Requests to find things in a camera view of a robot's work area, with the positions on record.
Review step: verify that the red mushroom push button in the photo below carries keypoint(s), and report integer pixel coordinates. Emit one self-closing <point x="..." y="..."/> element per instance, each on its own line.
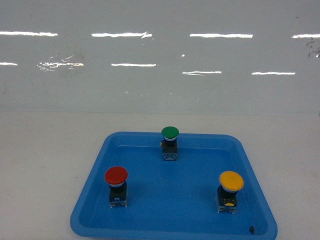
<point x="116" y="178"/>

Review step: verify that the yellow mushroom push button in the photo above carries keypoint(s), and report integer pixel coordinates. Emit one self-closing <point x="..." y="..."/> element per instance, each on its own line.
<point x="226" y="195"/>

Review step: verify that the green mushroom push button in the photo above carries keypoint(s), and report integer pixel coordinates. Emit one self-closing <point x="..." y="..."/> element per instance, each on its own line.
<point x="169" y="144"/>

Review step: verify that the blue plastic tray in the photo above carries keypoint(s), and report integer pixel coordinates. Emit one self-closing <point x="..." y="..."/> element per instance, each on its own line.
<point x="172" y="200"/>

